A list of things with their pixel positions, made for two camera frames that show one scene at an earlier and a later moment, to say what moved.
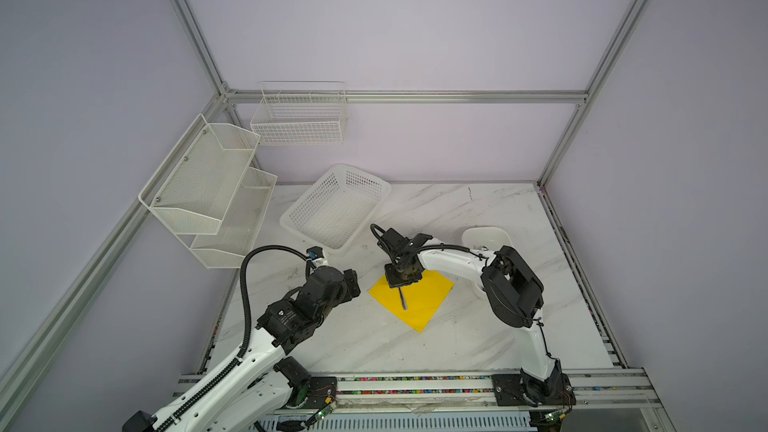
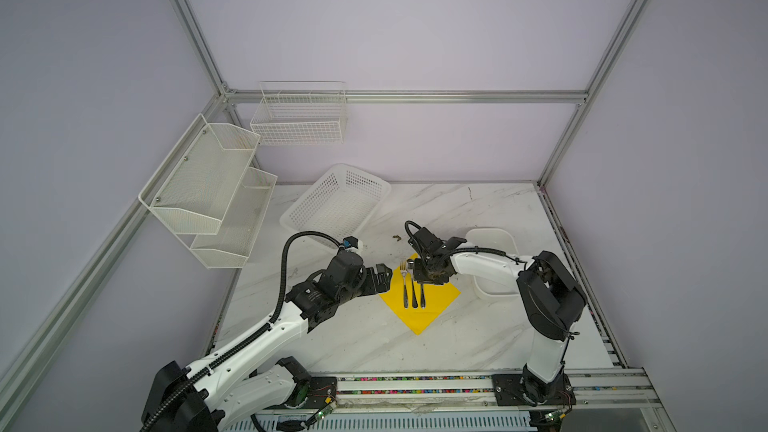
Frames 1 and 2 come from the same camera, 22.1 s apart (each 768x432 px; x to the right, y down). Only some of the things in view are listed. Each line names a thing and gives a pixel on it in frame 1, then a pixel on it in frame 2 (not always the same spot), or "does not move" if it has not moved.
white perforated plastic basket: [337, 211] does not move
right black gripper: [394, 283] to [418, 277]
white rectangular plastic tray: [485, 238] does not move
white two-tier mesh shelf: [209, 187] does not move
